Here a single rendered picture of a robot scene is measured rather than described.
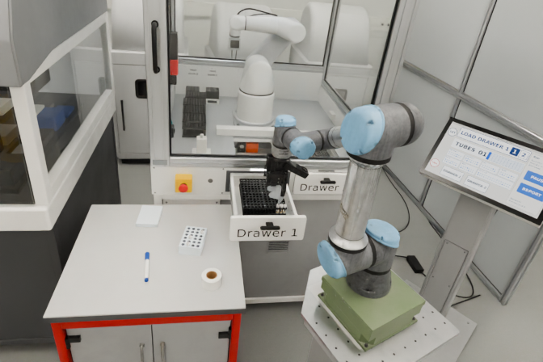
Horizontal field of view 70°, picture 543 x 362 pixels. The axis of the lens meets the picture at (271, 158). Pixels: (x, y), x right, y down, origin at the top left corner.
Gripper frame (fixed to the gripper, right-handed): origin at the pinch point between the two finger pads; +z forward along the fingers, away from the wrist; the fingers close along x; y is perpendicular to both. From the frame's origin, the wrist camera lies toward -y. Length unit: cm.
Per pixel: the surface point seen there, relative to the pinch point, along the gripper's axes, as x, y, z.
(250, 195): -7.8, 11.1, 3.9
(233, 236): 10.7, 19.0, 9.7
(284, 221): 10.7, -0.2, 2.9
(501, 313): -12, -152, 94
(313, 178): -21.2, -19.5, 3.0
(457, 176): -9, -83, -6
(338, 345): 53, -12, 18
